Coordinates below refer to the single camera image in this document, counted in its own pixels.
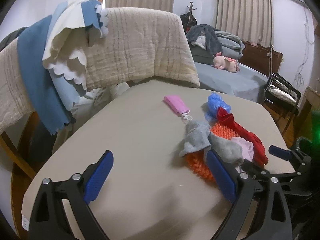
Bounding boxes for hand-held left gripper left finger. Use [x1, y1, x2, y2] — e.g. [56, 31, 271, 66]
[28, 150, 114, 240]

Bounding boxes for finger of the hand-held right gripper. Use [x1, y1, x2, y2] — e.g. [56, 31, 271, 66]
[269, 145, 312, 173]
[241, 159, 300, 183]

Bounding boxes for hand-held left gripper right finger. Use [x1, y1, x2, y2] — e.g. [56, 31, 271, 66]
[206, 150, 293, 240]

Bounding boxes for red cloth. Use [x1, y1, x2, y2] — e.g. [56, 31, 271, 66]
[216, 107, 269, 166]

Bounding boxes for blue plastic bag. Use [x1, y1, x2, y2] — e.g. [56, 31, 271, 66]
[204, 92, 232, 122]

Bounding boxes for pink face mask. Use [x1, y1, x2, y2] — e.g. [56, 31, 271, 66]
[164, 95, 193, 121]

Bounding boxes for silver seat cushion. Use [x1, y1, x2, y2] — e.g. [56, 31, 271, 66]
[267, 85, 297, 103]

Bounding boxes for bed with grey sheet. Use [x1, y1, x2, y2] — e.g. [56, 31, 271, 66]
[194, 52, 272, 105]

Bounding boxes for wooden chair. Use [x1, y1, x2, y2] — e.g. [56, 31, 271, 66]
[0, 110, 40, 205]

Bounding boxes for wooden headboard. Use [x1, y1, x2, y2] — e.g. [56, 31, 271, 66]
[241, 41, 283, 74]

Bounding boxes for pink plush toy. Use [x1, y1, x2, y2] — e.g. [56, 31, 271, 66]
[213, 52, 240, 73]

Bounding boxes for folded grey quilt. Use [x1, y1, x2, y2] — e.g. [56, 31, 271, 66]
[215, 31, 245, 60]

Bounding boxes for blue and white scalloped cloth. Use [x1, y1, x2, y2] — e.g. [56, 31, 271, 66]
[17, 0, 109, 136]

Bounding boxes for dark grey fleece blanket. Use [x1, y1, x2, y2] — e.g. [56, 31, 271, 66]
[186, 24, 223, 55]

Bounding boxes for beige quilted blanket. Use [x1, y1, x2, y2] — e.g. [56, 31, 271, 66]
[0, 7, 200, 133]

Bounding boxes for narrow beige curtain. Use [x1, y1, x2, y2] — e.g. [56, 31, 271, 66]
[215, 0, 273, 48]

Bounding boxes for dark jacket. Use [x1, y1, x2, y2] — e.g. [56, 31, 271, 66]
[179, 12, 198, 33]

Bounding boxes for dark cloth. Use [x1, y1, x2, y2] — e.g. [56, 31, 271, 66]
[0, 27, 28, 52]

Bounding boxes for wooden coat rack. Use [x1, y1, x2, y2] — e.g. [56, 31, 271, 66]
[186, 2, 198, 27]

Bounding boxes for black metal frame chair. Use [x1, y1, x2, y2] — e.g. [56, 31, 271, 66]
[264, 44, 302, 135]

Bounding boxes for hanging wall cables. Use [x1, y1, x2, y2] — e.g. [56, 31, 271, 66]
[294, 5, 317, 88]

